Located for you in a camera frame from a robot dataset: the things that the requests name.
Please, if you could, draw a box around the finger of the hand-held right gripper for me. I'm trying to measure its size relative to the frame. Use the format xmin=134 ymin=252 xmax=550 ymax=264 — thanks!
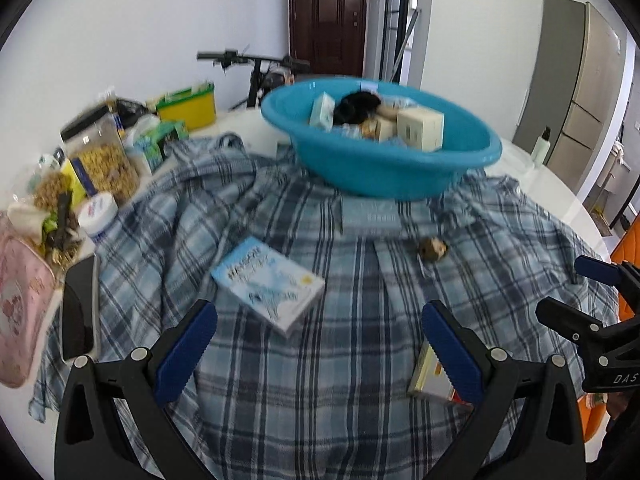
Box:
xmin=535 ymin=296 xmax=621 ymax=356
xmin=574 ymin=255 xmax=640 ymax=293

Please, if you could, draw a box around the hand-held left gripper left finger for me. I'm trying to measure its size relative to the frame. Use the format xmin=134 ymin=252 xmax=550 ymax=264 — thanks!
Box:
xmin=54 ymin=299 xmax=219 ymax=480

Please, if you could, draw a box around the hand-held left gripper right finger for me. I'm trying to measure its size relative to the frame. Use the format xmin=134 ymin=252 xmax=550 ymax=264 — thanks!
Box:
xmin=421 ymin=300 xmax=587 ymax=480

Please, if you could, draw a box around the red white box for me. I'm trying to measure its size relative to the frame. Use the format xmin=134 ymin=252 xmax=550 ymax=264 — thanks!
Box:
xmin=407 ymin=340 xmax=473 ymax=407

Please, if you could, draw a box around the blue white illustrated box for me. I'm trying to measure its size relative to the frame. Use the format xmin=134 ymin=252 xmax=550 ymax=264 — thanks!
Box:
xmin=210 ymin=237 xmax=326 ymax=337

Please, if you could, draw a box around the big-headed figurine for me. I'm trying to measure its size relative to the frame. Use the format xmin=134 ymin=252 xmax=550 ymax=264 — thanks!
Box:
xmin=419 ymin=236 xmax=450 ymax=262

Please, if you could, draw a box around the blue plastic basin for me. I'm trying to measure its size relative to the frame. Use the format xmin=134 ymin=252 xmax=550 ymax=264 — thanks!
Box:
xmin=260 ymin=78 xmax=503 ymax=202

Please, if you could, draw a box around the orange chair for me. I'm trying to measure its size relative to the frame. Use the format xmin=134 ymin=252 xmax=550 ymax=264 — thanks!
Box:
xmin=575 ymin=220 xmax=640 ymax=443

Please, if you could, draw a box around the smartphone in white case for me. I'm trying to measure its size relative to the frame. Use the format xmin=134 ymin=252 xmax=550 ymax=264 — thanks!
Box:
xmin=60 ymin=255 xmax=102 ymax=363

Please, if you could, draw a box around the blue plaid shirt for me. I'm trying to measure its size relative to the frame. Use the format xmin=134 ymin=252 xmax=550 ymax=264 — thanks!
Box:
xmin=29 ymin=132 xmax=621 ymax=480

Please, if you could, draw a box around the pale green pump bottle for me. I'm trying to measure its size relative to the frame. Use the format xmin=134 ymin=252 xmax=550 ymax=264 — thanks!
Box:
xmin=531 ymin=126 xmax=552 ymax=166

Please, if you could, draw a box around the white jar with blue label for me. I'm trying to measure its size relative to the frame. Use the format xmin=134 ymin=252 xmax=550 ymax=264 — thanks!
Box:
xmin=77 ymin=192 xmax=119 ymax=247

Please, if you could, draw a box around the pink pouch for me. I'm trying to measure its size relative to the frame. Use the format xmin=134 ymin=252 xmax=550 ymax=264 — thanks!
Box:
xmin=0 ymin=215 xmax=58 ymax=388

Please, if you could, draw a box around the dark brown packet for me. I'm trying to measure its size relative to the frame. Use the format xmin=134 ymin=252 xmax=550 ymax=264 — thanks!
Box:
xmin=50 ymin=191 xmax=78 ymax=258

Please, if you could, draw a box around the grey gold refrigerator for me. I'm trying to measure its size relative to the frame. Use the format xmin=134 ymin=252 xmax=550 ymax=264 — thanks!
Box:
xmin=512 ymin=0 xmax=635 ymax=196

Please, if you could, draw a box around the cereal jar with black lid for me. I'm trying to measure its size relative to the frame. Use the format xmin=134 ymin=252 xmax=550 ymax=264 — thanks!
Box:
xmin=60 ymin=101 xmax=141 ymax=206

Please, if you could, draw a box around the yellow blue packet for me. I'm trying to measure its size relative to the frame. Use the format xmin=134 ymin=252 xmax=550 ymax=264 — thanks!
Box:
xmin=60 ymin=157 xmax=98 ymax=200

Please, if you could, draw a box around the green tissue box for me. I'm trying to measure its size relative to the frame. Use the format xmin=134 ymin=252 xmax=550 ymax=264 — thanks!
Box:
xmin=125 ymin=114 xmax=190 ymax=173

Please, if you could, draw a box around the clear bag of nuts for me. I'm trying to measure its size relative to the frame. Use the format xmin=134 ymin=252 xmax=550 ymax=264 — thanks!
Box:
xmin=20 ymin=160 xmax=86 ymax=216

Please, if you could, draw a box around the cream cardboard box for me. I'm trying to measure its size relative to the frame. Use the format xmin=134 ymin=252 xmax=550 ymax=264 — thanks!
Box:
xmin=396 ymin=106 xmax=445 ymax=152

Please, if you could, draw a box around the yellow bin with green rim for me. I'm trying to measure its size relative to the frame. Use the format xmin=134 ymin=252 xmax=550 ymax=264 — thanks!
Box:
xmin=156 ymin=82 xmax=217 ymax=133

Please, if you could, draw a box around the black bag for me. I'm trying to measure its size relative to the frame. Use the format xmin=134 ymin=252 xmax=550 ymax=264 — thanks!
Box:
xmin=117 ymin=100 xmax=151 ymax=126

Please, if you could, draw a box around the black fluffy item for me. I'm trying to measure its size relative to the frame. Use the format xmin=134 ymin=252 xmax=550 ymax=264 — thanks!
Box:
xmin=334 ymin=91 xmax=381 ymax=126

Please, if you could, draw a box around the small white green box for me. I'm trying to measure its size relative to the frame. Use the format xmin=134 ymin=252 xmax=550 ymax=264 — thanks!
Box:
xmin=309 ymin=92 xmax=337 ymax=131

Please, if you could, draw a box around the black bicycle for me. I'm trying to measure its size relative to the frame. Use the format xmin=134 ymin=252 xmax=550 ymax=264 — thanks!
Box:
xmin=196 ymin=50 xmax=312 ymax=111

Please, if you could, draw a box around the leaning metal pole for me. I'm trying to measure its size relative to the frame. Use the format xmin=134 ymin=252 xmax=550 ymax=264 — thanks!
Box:
xmin=391 ymin=7 xmax=422 ymax=82

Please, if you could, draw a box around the brown door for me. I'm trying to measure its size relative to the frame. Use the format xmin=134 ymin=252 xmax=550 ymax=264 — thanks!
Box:
xmin=288 ymin=0 xmax=370 ymax=78

